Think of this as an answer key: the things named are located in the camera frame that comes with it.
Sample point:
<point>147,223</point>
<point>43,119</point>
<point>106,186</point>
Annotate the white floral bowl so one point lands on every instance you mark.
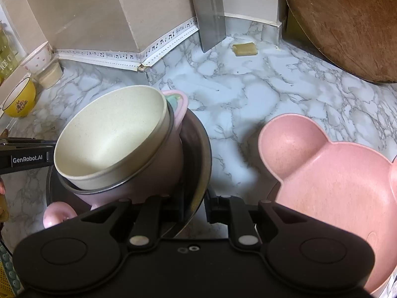
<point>38,59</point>

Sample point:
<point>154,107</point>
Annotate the cream plastic bowl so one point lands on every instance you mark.
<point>112,137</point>

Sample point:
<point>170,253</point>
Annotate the round wooden cutting board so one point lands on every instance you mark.
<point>358,36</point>

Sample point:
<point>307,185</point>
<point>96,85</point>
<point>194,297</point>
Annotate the yellow ceramic bowl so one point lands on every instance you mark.
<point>21,100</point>

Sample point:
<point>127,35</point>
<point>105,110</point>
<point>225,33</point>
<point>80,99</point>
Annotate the stainless steel bowl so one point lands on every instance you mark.
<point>189,191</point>

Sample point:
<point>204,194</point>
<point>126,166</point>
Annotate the yellow soap bar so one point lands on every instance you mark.
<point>244,50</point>

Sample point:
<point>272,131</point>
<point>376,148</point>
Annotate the pink steel-lined pot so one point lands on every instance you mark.
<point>158,175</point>

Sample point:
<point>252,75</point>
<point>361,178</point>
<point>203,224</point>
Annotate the person's left hand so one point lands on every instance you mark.
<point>2,187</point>

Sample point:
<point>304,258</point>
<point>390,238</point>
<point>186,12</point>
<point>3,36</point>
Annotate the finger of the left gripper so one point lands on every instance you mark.
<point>26,142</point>

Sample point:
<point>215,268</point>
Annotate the white ceramic plate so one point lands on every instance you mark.
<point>387,289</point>

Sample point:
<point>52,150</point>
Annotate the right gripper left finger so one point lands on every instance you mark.
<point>152,217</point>

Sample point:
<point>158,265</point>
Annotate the pink bear-shaped plate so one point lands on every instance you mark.
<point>347,185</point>

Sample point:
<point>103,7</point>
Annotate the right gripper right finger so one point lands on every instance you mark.
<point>233,212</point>

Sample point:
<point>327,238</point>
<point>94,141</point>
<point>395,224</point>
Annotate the cleaver with wooden handle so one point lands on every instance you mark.
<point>211,22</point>

